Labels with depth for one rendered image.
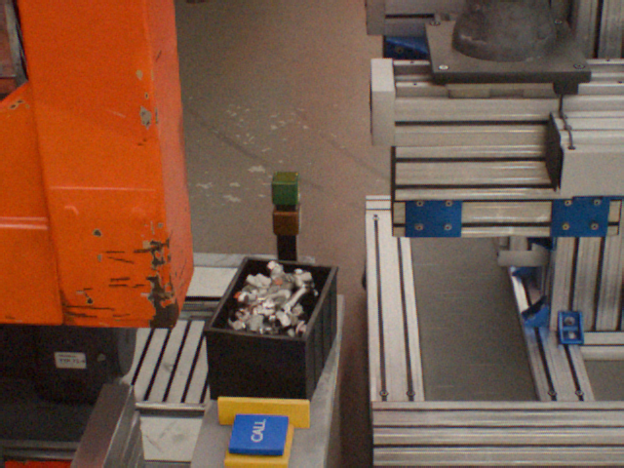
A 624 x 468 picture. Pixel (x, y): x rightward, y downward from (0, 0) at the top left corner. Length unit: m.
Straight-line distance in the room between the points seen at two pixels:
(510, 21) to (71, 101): 0.63
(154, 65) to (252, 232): 1.52
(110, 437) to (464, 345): 0.75
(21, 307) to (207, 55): 2.56
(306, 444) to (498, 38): 0.63
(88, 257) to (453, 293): 0.92
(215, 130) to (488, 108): 1.88
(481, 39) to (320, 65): 2.31
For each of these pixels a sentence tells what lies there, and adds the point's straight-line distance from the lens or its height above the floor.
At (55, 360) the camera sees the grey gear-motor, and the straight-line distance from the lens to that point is 1.99.
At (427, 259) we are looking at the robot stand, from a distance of 2.44.
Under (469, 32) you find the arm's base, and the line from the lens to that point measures 1.76.
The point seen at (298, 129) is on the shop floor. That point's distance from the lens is 3.56.
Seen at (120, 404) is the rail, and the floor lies 0.39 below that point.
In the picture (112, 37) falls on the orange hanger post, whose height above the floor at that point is 0.94.
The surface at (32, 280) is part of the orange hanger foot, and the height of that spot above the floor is 0.60.
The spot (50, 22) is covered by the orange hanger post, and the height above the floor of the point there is 0.96.
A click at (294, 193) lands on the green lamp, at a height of 0.64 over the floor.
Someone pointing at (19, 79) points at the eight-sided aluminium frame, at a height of 0.76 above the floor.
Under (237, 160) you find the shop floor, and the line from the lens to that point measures 3.37.
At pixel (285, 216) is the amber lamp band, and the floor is 0.60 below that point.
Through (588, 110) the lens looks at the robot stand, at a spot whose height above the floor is 0.74.
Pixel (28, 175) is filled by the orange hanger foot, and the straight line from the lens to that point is 1.63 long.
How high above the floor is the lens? 1.43
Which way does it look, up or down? 29 degrees down
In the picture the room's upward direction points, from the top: 1 degrees counter-clockwise
